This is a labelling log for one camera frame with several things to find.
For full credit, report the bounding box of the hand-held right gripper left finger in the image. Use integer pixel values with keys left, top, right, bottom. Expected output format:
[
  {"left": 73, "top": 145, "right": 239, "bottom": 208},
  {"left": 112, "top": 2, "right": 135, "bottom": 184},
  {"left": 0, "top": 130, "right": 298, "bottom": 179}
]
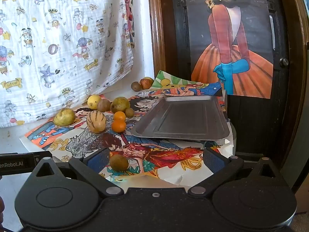
[{"left": 30, "top": 147, "right": 125, "bottom": 197}]

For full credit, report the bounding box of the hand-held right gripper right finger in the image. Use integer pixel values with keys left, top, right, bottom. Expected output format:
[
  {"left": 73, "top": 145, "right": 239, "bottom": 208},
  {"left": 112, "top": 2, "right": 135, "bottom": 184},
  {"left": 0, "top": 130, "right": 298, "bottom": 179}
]
[{"left": 188, "top": 147, "right": 282, "bottom": 196}]

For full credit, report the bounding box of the striped pepino melon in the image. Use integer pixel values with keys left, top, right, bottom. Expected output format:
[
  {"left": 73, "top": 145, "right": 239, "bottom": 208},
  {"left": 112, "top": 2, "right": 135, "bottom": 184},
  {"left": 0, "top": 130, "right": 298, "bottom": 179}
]
[{"left": 86, "top": 110, "right": 107, "bottom": 134}]

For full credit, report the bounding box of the metal tray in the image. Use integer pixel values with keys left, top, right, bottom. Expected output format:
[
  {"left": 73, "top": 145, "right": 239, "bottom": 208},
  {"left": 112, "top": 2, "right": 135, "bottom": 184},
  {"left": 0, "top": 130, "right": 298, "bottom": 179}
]
[{"left": 130, "top": 95, "right": 230, "bottom": 141}]

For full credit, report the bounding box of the round brown streaked fruit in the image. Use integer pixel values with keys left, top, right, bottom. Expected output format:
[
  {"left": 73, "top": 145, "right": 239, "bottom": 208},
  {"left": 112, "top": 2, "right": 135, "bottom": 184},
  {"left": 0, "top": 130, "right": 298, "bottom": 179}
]
[{"left": 97, "top": 99, "right": 111, "bottom": 112}]

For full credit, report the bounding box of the yellow-green pear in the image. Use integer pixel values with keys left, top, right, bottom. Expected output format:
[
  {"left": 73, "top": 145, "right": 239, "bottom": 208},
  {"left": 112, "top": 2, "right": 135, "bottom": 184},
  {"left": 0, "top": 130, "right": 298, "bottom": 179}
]
[{"left": 53, "top": 108, "right": 76, "bottom": 126}]

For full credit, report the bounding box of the yellow lemon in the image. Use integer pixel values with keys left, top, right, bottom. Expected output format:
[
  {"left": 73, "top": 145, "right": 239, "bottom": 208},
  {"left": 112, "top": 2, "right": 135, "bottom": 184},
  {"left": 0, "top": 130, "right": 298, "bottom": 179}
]
[{"left": 87, "top": 95, "right": 102, "bottom": 110}]

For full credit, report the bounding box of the olive green pear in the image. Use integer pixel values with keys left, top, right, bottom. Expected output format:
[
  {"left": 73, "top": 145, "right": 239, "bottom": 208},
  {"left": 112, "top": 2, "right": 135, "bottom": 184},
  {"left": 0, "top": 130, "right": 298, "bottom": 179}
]
[{"left": 110, "top": 97, "right": 131, "bottom": 114}]

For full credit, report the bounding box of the orange drawing of boys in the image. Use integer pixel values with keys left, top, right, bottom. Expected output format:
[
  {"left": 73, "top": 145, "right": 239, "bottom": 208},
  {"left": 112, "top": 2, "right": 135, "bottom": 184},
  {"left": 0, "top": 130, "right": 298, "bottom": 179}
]
[{"left": 19, "top": 93, "right": 114, "bottom": 155}]

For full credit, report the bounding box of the grey-haired warrior drawing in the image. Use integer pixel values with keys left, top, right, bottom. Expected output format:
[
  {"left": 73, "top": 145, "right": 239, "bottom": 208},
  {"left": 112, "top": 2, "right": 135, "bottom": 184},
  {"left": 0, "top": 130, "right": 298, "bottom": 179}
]
[{"left": 52, "top": 123, "right": 232, "bottom": 186}]

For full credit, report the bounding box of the red yellow apple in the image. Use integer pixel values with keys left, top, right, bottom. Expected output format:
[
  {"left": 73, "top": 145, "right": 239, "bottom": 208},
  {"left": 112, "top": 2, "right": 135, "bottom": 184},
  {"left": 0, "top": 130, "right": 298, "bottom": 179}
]
[{"left": 140, "top": 77, "right": 154, "bottom": 90}]

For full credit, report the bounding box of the yellow bear drawing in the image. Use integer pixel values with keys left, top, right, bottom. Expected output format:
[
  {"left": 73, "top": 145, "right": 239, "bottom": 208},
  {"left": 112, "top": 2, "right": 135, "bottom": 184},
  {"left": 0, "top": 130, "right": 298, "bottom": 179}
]
[{"left": 151, "top": 70, "right": 210, "bottom": 89}]

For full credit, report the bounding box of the white cartoon printed blanket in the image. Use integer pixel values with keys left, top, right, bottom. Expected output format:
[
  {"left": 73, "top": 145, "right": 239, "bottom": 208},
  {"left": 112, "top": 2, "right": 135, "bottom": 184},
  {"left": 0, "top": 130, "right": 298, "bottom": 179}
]
[{"left": 0, "top": 0, "right": 134, "bottom": 128}]

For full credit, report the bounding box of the dark door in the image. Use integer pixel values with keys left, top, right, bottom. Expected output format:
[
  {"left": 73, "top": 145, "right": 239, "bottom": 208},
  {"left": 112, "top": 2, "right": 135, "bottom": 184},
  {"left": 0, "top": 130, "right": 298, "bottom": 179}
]
[{"left": 159, "top": 0, "right": 290, "bottom": 161}]

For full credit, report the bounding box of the wall poster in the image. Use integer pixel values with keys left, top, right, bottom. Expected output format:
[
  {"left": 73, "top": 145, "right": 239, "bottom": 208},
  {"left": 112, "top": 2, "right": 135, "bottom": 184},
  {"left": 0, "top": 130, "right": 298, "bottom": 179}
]
[{"left": 183, "top": 0, "right": 274, "bottom": 99}]

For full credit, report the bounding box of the wooden door frame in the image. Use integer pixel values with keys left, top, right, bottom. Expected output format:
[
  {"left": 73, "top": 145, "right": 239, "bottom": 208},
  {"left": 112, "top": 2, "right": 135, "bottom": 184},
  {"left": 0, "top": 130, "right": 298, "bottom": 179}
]
[{"left": 147, "top": 0, "right": 309, "bottom": 170}]

